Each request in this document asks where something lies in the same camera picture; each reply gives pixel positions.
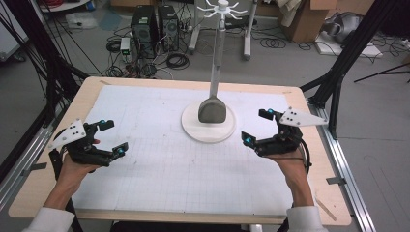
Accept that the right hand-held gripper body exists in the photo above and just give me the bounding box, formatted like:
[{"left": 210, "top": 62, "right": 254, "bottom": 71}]
[{"left": 254, "top": 106, "right": 330, "bottom": 159}]

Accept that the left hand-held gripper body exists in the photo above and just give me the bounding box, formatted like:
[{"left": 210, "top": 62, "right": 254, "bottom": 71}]
[{"left": 47, "top": 118, "right": 115, "bottom": 168}]

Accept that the white utensil rack stand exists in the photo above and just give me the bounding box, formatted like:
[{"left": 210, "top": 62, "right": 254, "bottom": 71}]
[{"left": 180, "top": 0, "right": 249, "bottom": 144}]

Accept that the person's left hand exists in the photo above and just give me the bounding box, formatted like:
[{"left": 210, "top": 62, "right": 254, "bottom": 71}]
[{"left": 53, "top": 154, "right": 103, "bottom": 198}]

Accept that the person's right hand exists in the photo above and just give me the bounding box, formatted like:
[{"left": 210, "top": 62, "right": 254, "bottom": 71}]
[{"left": 266, "top": 150, "right": 312, "bottom": 195}]

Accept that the white grid mat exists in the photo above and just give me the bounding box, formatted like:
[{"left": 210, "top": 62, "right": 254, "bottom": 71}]
[{"left": 69, "top": 84, "right": 321, "bottom": 218}]

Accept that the white stand leg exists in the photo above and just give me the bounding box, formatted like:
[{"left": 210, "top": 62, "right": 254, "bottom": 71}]
[
  {"left": 243, "top": 0, "right": 259, "bottom": 61},
  {"left": 188, "top": 0, "right": 203, "bottom": 54}
]

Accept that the small white electronic box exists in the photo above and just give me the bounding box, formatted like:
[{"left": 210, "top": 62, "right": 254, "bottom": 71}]
[{"left": 119, "top": 36, "right": 132, "bottom": 56}]

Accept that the white flat board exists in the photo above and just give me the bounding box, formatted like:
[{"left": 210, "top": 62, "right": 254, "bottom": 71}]
[{"left": 313, "top": 31, "right": 385, "bottom": 60}]

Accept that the thin wooden stick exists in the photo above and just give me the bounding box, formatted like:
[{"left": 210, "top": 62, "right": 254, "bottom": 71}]
[{"left": 314, "top": 196, "right": 338, "bottom": 222}]

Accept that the black tripod leg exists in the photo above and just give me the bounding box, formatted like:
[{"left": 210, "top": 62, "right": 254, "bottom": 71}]
[{"left": 353, "top": 62, "right": 410, "bottom": 84}]

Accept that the cardboard box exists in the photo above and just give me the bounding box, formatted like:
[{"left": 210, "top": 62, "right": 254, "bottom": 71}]
[{"left": 278, "top": 0, "right": 340, "bottom": 44}]

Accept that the person's dark clothing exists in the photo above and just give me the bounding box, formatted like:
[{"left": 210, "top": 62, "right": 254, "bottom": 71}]
[{"left": 109, "top": 219, "right": 249, "bottom": 232}]

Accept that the black computer tower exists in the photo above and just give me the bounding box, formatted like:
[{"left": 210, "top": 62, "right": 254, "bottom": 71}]
[
  {"left": 130, "top": 4, "right": 160, "bottom": 61},
  {"left": 157, "top": 4, "right": 181, "bottom": 53}
]

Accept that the grey bag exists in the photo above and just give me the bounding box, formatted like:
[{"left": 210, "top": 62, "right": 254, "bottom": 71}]
[{"left": 321, "top": 12, "right": 365, "bottom": 44}]

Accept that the clear plastic bag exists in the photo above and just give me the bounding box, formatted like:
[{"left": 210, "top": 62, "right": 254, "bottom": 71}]
[{"left": 65, "top": 12, "right": 100, "bottom": 30}]

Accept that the white cabinet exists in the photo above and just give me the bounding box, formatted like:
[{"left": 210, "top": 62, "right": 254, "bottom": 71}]
[{"left": 0, "top": 0, "right": 31, "bottom": 63}]

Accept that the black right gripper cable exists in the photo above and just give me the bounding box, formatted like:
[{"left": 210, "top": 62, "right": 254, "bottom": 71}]
[{"left": 297, "top": 140, "right": 314, "bottom": 178}]

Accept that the grey metal table bracket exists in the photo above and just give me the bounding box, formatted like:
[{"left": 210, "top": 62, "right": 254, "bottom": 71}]
[
  {"left": 20, "top": 161, "right": 48, "bottom": 177},
  {"left": 325, "top": 175, "right": 348, "bottom": 187}
]

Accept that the aluminium rail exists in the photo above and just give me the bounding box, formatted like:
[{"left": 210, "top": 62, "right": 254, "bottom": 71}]
[
  {"left": 0, "top": 105, "right": 64, "bottom": 212},
  {"left": 307, "top": 101, "right": 377, "bottom": 232}
]

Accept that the black coiled cable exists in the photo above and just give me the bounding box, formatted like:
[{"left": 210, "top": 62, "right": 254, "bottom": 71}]
[
  {"left": 165, "top": 51, "right": 190, "bottom": 71},
  {"left": 259, "top": 37, "right": 287, "bottom": 50}
]

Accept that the black metal frame post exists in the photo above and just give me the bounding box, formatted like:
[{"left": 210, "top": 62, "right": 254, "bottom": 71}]
[
  {"left": 0, "top": 0, "right": 91, "bottom": 183},
  {"left": 299, "top": 0, "right": 402, "bottom": 141}
]

